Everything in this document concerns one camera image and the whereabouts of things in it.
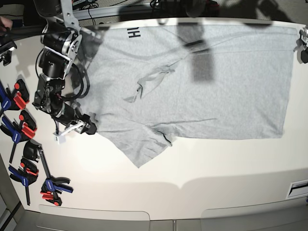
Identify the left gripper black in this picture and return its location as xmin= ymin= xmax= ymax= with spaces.
xmin=294 ymin=26 xmax=308 ymax=64

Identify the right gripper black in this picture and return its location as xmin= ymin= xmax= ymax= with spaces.
xmin=76 ymin=114 xmax=97 ymax=135

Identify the grey T-shirt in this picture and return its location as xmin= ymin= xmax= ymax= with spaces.
xmin=79 ymin=24 xmax=297 ymax=167

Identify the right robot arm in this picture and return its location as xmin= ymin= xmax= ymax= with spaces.
xmin=33 ymin=0 xmax=97 ymax=135

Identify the person hand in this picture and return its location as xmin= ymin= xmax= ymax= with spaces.
xmin=0 ymin=16 xmax=13 ymax=31

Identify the long bar clamp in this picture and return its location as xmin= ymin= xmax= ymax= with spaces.
xmin=23 ymin=141 xmax=74 ymax=206

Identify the blue red clamp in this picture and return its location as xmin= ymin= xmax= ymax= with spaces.
xmin=0 ymin=79 xmax=29 ymax=115
xmin=0 ymin=110 xmax=37 ymax=164
xmin=8 ymin=157 xmax=39 ymax=205

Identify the top blue red clamp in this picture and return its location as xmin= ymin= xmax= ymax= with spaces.
xmin=0 ymin=79 xmax=29 ymax=115

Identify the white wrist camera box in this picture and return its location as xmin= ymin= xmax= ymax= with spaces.
xmin=54 ymin=133 xmax=66 ymax=145

